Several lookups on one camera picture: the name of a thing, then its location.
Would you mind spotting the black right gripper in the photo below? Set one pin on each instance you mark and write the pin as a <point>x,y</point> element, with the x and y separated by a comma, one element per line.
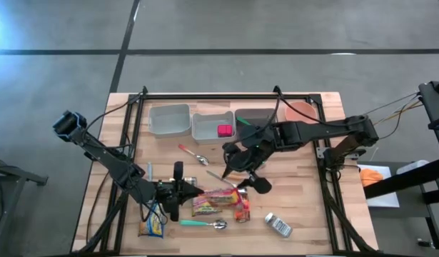
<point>246,158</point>

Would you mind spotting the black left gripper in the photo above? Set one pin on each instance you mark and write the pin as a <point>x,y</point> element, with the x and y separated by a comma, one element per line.
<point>167,192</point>

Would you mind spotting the all-metal spoon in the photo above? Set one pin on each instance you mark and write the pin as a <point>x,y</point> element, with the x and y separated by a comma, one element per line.
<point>219,177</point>

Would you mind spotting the lime chili shrimp ramen pack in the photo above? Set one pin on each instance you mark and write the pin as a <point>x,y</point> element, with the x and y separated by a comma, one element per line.
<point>201,208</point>

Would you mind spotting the brown snack pouch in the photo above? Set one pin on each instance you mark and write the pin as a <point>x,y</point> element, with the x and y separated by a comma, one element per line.
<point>242,212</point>

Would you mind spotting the blue yellow ramen pack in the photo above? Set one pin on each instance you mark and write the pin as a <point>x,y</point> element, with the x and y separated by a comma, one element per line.
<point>153,228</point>

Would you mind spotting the pink cube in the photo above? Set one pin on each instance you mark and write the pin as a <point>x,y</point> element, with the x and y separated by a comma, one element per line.
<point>225,131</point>

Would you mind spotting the grey-lidded white-label spice jar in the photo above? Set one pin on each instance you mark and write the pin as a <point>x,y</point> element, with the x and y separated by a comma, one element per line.
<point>279,225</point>

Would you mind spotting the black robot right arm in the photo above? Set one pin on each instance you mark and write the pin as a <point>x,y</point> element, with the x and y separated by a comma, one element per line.
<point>312,130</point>

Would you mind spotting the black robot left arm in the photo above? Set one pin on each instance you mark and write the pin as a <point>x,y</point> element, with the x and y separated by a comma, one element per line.
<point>108,160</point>

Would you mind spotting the light grey plastic bin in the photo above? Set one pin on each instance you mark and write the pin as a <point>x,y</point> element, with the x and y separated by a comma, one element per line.
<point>206,128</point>
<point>169,119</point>

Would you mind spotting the smoky dark plastic bin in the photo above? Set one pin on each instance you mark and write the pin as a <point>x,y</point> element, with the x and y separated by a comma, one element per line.
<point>255,116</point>

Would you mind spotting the peach bowl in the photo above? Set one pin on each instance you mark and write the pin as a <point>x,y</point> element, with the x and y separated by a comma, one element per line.
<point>297,112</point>

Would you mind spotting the orange cloth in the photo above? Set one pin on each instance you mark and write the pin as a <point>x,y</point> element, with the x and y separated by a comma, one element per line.
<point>370,177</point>

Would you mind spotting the white sheet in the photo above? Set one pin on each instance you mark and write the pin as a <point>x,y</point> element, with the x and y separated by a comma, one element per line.
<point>383,200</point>

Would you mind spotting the grey metal stand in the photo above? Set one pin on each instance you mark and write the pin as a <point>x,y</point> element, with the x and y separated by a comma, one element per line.
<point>19,175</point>

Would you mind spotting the white plastic container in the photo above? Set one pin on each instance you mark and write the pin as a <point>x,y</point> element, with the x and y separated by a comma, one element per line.
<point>412,166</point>

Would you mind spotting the small black device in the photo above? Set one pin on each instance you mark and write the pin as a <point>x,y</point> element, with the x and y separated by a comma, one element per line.
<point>426,243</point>

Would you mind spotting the black metal stand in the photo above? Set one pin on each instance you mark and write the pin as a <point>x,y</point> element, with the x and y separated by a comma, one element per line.
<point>433,103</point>

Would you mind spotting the black aluminium table frame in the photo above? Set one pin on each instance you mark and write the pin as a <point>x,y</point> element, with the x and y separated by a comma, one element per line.
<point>222,96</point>

